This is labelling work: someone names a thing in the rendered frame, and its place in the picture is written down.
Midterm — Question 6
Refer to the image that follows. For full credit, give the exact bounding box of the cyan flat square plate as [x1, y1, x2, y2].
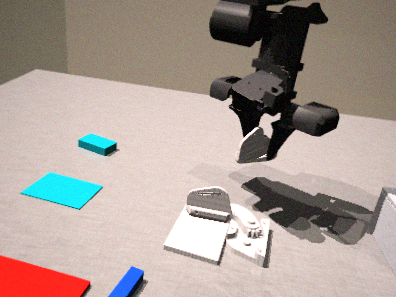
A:
[20, 173, 103, 210]

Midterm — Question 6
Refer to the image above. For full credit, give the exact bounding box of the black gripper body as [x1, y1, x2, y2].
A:
[209, 51, 339, 137]

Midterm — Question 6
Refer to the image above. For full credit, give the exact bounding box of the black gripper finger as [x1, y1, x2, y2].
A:
[228, 104, 261, 138]
[266, 120, 296, 161]

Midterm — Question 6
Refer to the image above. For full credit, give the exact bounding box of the small cyan rectangular block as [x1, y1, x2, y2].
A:
[78, 134, 117, 156]

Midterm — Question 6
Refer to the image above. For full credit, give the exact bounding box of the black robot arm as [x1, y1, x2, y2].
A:
[209, 0, 328, 119]

